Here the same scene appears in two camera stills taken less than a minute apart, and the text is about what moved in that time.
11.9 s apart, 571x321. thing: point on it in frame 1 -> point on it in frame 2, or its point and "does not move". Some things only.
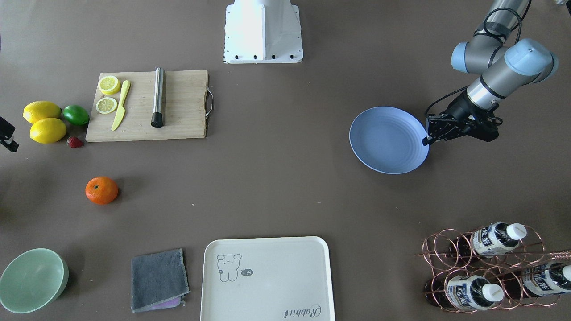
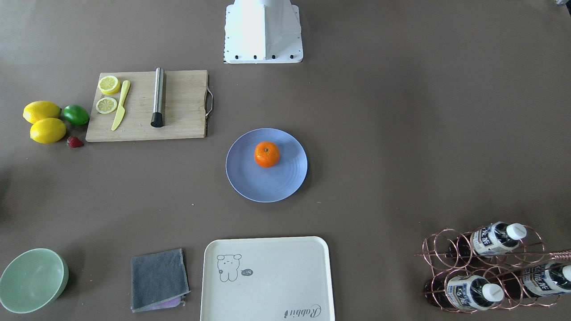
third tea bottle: (541, 279) does not move
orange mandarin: (101, 190) -> (266, 154)
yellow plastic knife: (122, 110) does not move
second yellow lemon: (47, 130) does not move
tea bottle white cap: (494, 239) does not move
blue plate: (389, 140) -> (262, 184)
